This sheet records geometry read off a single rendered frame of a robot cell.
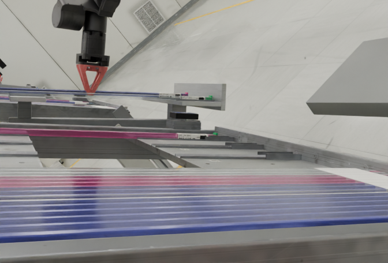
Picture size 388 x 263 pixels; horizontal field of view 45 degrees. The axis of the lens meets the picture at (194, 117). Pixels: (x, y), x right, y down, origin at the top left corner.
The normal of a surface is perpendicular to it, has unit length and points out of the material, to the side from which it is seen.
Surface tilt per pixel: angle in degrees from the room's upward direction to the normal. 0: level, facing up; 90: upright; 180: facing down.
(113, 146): 90
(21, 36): 90
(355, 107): 90
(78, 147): 90
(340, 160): 46
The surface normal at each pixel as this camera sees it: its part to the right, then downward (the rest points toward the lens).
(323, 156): -0.92, -0.04
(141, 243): 0.07, -1.00
